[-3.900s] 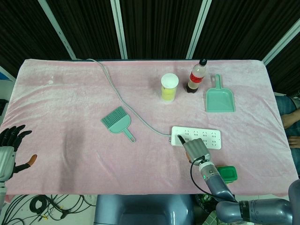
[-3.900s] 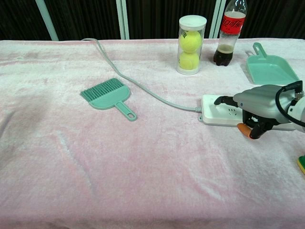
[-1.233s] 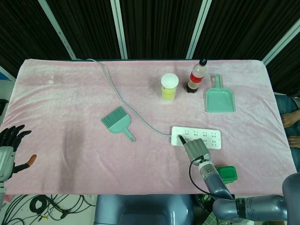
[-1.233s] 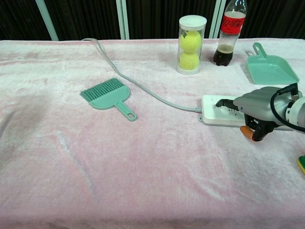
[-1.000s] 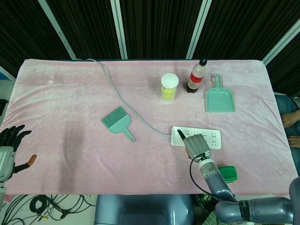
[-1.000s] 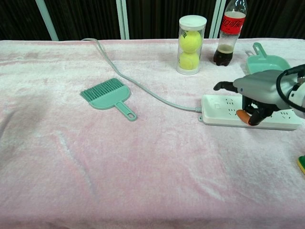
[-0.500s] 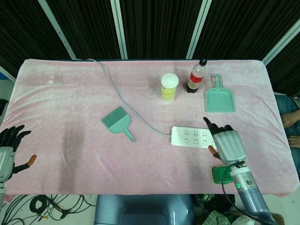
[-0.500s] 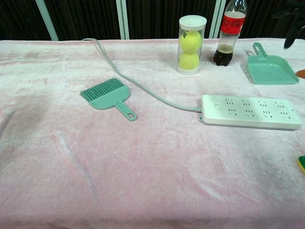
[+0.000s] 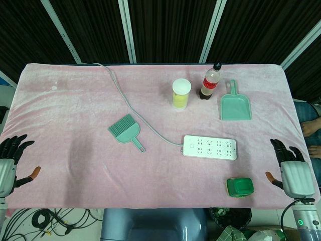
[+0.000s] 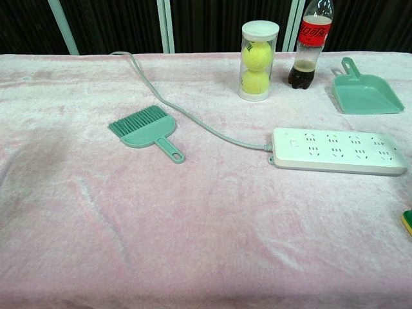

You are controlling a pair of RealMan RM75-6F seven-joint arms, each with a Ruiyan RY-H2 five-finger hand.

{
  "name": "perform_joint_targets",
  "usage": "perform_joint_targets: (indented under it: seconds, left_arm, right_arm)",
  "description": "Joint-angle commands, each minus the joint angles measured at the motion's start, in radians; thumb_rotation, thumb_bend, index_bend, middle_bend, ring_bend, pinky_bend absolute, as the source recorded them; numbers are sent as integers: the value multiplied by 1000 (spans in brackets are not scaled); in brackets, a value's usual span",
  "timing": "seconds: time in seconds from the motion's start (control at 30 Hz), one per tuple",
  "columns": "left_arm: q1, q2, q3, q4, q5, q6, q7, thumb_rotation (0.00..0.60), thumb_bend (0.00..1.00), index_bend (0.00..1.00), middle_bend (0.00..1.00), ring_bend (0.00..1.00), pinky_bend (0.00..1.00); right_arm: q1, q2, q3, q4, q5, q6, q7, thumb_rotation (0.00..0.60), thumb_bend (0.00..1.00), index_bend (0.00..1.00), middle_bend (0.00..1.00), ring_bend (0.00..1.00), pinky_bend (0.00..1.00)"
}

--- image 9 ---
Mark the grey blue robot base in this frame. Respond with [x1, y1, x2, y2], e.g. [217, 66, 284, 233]
[100, 207, 209, 241]

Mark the grey power strip cable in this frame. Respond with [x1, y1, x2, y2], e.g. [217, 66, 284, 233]
[91, 62, 185, 147]

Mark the white partition frame post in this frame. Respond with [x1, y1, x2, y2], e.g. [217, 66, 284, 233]
[117, 0, 137, 64]
[280, 19, 321, 72]
[44, 0, 82, 65]
[199, 0, 228, 64]

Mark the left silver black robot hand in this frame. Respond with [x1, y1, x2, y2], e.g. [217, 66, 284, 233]
[0, 134, 41, 198]

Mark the pink plush table cloth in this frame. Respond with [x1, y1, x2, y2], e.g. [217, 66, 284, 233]
[1, 62, 321, 210]

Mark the black robot wrist cable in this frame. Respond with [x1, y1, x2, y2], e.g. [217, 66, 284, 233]
[280, 198, 315, 231]

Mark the green box with yellow sponge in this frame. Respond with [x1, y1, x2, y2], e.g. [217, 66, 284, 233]
[226, 177, 254, 199]

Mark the cola bottle red label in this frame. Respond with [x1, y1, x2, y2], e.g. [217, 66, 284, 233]
[198, 62, 223, 100]

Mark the white power strip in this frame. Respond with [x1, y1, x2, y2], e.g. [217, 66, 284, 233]
[181, 135, 238, 161]

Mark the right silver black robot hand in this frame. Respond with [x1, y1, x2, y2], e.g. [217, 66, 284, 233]
[265, 138, 315, 200]

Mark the person leg in jeans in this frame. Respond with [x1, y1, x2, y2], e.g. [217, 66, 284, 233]
[293, 100, 321, 124]

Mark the green checkered bag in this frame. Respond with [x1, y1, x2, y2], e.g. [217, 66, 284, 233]
[217, 225, 252, 241]

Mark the teal hand brush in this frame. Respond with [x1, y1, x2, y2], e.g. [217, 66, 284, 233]
[107, 113, 146, 153]

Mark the white plastic bag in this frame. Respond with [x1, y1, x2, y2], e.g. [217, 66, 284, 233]
[248, 229, 289, 241]

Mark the black floor cable bundle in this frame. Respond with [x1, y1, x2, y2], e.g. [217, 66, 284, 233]
[7, 207, 104, 241]

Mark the teal dustpan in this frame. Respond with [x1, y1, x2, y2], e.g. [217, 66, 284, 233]
[220, 79, 252, 122]

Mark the black trash bag bin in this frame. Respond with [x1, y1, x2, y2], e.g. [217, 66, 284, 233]
[209, 207, 252, 230]

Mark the clear tennis ball tube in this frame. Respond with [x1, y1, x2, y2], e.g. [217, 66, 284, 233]
[172, 78, 192, 111]

